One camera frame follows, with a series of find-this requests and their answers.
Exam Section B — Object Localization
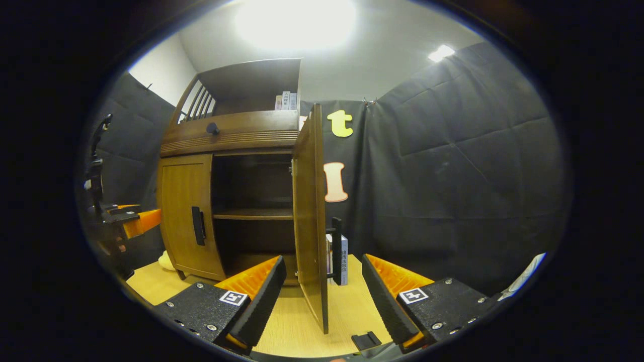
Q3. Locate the small black clip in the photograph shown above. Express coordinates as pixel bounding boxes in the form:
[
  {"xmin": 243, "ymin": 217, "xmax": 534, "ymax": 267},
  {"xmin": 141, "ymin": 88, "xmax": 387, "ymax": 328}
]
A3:
[{"xmin": 351, "ymin": 331, "xmax": 382, "ymax": 351}]

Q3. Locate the black cabinet door handle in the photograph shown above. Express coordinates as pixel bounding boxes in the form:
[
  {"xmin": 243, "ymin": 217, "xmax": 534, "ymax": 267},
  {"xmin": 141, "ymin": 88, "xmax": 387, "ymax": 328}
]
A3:
[
  {"xmin": 326, "ymin": 217, "xmax": 344, "ymax": 286},
  {"xmin": 191, "ymin": 206, "xmax": 207, "ymax": 246}
]

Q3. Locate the small ceiling light panel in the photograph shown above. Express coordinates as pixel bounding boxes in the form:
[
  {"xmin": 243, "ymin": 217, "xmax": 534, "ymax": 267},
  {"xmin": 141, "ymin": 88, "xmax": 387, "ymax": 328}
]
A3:
[{"xmin": 428, "ymin": 44, "xmax": 456, "ymax": 63}]

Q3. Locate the wooden cabinet drawer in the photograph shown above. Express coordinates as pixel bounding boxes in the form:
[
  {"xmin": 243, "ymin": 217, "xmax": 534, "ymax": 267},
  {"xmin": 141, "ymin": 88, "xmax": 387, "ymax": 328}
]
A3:
[{"xmin": 160, "ymin": 111, "xmax": 300, "ymax": 157}]

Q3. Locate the wooden inner cabinet shelf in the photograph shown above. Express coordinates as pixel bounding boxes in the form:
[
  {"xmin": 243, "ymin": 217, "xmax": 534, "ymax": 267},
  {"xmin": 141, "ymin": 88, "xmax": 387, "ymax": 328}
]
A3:
[{"xmin": 212, "ymin": 209, "xmax": 295, "ymax": 221}]

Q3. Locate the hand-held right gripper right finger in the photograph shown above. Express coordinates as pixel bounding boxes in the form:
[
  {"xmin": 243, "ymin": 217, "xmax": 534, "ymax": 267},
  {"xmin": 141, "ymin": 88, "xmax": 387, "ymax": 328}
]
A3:
[{"xmin": 361, "ymin": 254, "xmax": 496, "ymax": 352}]

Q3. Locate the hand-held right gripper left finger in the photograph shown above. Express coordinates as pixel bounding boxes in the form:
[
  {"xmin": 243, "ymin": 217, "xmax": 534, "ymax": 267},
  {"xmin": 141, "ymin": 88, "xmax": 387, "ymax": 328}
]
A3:
[{"xmin": 155, "ymin": 255, "xmax": 287, "ymax": 352}]

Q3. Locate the wooden double-door shoe cabinet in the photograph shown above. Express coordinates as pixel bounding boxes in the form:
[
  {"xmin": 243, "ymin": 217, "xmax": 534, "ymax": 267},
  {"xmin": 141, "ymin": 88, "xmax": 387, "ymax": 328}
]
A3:
[{"xmin": 157, "ymin": 58, "xmax": 330, "ymax": 335}]

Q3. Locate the white paper sheet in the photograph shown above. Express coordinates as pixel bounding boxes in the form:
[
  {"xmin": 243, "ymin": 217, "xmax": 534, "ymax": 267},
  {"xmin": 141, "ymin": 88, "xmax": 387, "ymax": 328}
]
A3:
[{"xmin": 498, "ymin": 252, "xmax": 547, "ymax": 301}]

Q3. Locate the wooden shoe cabinet door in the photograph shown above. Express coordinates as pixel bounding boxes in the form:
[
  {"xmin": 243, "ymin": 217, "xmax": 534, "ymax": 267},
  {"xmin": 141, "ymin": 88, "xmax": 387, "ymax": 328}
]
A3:
[
  {"xmin": 160, "ymin": 153, "xmax": 226, "ymax": 281},
  {"xmin": 292, "ymin": 103, "xmax": 329, "ymax": 335}
]

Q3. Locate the large ceiling light panel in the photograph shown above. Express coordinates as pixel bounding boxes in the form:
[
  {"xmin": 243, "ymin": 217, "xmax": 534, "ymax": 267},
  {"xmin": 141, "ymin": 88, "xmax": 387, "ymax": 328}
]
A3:
[{"xmin": 234, "ymin": 0, "xmax": 358, "ymax": 51}]

